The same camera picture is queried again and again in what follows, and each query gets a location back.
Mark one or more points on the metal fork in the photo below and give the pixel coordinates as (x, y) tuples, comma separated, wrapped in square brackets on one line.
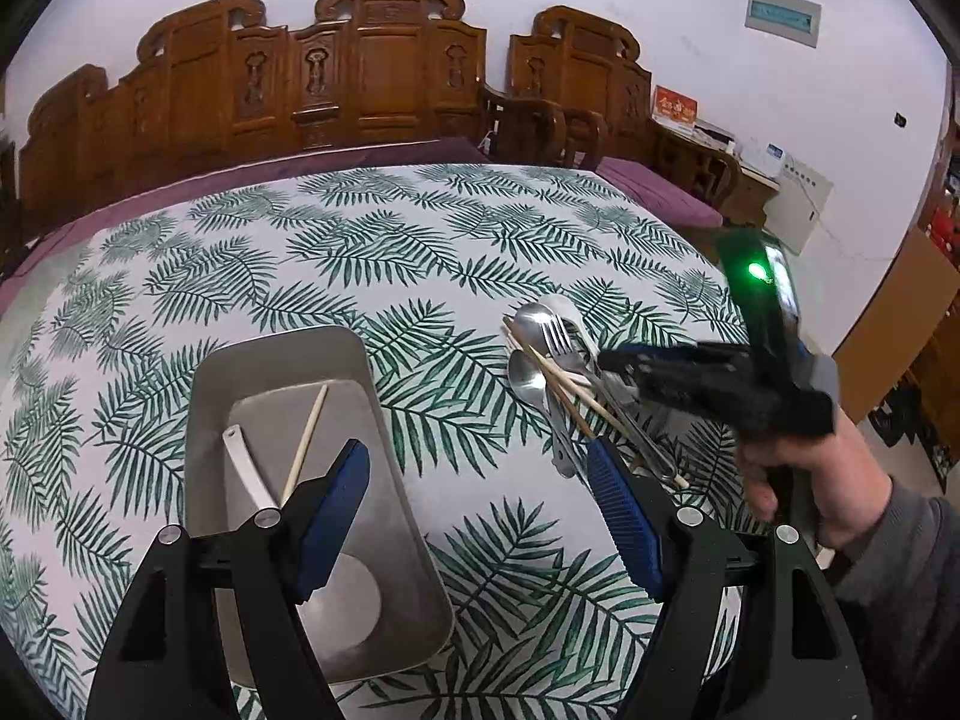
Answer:
[(556, 339)]

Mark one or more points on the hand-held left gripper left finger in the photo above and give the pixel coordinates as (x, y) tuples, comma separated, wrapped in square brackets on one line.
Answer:
[(334, 521)]

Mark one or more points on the white ceramic spoon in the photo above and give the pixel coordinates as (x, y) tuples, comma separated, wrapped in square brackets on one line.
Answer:
[(562, 307)]

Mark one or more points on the grey metal tray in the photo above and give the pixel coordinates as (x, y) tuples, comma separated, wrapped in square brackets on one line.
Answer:
[(300, 367)]

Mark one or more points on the brown cardboard sheet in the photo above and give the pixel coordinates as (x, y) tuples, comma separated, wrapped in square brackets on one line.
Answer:
[(892, 315)]

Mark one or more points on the wooden side table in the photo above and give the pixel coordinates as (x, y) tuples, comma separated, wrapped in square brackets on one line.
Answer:
[(697, 161)]

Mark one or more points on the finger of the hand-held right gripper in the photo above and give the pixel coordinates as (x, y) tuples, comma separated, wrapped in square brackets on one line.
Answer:
[(675, 361), (697, 401)]

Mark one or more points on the red packages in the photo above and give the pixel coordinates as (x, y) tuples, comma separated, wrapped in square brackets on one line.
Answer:
[(946, 232)]

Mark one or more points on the carved wooden bench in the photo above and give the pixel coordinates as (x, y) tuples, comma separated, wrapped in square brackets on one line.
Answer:
[(195, 82)]

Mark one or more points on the person's right hand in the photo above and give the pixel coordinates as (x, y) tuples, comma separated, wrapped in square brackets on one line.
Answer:
[(847, 480)]

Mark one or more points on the small purple seat cushion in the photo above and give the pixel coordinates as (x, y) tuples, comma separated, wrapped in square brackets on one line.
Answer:
[(660, 191)]

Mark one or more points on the person's right forearm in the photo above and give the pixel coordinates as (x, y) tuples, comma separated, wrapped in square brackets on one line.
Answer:
[(907, 600)]

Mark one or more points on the red box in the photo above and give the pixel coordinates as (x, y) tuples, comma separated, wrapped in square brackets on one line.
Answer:
[(675, 105)]

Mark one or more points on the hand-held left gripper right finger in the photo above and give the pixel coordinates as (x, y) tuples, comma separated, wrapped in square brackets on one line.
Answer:
[(622, 517)]

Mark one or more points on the white cabinet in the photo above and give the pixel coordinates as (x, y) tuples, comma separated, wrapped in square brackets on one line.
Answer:
[(799, 199)]

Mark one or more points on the white plastic spoon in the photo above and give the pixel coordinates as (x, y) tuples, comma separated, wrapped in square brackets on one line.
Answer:
[(247, 465)]

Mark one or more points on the wooden chopstick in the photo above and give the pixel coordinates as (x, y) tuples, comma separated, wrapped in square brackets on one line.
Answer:
[(309, 439), (540, 365), (600, 415), (555, 370)]

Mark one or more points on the leaf-printed tablecloth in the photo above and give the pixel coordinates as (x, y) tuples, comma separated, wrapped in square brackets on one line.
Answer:
[(420, 255)]

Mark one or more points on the carved wooden armchair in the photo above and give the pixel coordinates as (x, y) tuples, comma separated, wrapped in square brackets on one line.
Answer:
[(577, 67)]

